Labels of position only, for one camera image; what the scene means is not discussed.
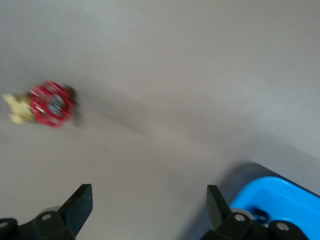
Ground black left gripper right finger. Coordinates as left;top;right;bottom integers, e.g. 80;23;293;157
199;184;270;240

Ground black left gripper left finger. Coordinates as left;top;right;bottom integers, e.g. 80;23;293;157
17;183;94;240

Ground blue plastic tray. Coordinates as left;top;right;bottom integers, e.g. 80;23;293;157
229;175;320;240

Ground red handled brass valve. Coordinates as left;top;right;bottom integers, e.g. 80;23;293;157
1;80;81;130

